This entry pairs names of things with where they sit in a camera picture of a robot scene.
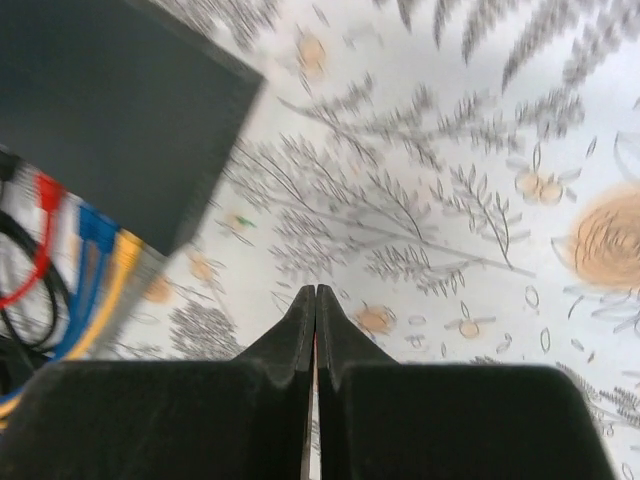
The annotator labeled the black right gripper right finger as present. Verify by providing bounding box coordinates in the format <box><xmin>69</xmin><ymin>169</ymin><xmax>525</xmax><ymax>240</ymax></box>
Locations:
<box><xmin>317</xmin><ymin>285</ymin><xmax>614</xmax><ymax>479</ymax></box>

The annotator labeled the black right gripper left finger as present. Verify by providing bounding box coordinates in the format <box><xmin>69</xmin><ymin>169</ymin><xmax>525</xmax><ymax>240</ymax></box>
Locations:
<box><xmin>1</xmin><ymin>286</ymin><xmax>316</xmax><ymax>479</ymax></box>

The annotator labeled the yellow ethernet cable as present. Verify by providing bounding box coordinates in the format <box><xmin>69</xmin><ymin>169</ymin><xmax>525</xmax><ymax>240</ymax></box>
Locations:
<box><xmin>0</xmin><ymin>230</ymin><xmax>145</xmax><ymax>419</ymax></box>

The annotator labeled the blue ethernet cable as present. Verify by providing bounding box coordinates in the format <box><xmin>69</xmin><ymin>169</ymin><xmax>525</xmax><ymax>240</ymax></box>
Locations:
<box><xmin>49</xmin><ymin>202</ymin><xmax>121</xmax><ymax>359</ymax></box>

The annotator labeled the black network switch box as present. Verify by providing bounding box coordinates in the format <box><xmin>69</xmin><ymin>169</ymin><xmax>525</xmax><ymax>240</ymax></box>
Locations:
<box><xmin>1</xmin><ymin>1</ymin><xmax>263</xmax><ymax>256</ymax></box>

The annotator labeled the floral table mat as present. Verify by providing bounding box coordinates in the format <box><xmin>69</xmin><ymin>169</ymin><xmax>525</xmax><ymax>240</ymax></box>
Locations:
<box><xmin>102</xmin><ymin>1</ymin><xmax>639</xmax><ymax>479</ymax></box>

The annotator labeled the red ethernet cable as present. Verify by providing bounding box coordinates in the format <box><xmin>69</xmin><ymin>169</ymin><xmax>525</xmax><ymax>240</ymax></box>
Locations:
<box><xmin>0</xmin><ymin>172</ymin><xmax>66</xmax><ymax>311</ymax></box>

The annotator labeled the black cable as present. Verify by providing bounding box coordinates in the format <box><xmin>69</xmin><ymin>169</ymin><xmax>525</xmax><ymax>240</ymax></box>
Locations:
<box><xmin>0</xmin><ymin>149</ymin><xmax>71</xmax><ymax>361</ymax></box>

